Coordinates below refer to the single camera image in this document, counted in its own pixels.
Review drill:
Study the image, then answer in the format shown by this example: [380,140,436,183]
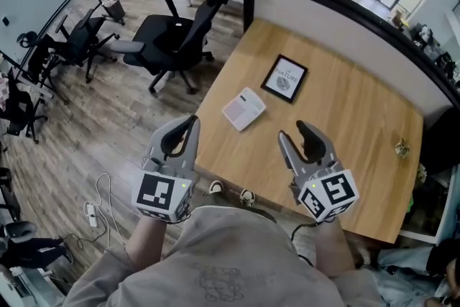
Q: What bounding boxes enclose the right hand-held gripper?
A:
[277,119,361,224]

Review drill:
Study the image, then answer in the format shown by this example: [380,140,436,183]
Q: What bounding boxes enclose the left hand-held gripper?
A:
[130,114,201,224]

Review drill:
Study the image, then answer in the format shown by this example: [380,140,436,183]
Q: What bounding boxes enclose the person's right forearm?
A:
[313,219,357,278]

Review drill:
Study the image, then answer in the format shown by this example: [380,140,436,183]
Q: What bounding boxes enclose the person's left forearm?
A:
[123,213,170,275]

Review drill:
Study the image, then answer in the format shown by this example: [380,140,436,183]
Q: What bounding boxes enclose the person's right shoe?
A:
[238,188,257,209]

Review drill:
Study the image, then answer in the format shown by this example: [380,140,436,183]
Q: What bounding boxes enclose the small gold ornament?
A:
[394,137,413,160]

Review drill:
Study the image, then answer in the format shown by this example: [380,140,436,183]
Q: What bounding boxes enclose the black office chair grey armrests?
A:
[109,0,254,95]

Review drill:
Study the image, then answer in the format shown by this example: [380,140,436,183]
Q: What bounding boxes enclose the white power strip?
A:
[83,201,99,228]

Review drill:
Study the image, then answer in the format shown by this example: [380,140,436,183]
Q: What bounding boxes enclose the person's grey printed shirt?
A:
[63,204,382,307]

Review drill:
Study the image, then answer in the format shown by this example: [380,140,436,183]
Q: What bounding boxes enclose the white partition black trim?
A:
[250,0,460,109]

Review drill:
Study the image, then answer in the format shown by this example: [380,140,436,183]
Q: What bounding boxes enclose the brown waste bin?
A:
[101,0,127,25]

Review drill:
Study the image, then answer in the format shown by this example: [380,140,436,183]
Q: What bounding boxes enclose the black picture frame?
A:
[259,53,310,105]

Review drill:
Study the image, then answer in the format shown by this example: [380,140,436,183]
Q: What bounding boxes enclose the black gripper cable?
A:
[289,221,318,264]

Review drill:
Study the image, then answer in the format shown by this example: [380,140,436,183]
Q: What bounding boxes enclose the white power cable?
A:
[94,173,127,246]

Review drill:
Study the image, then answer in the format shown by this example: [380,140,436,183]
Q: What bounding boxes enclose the black floor cable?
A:
[58,232,109,253]

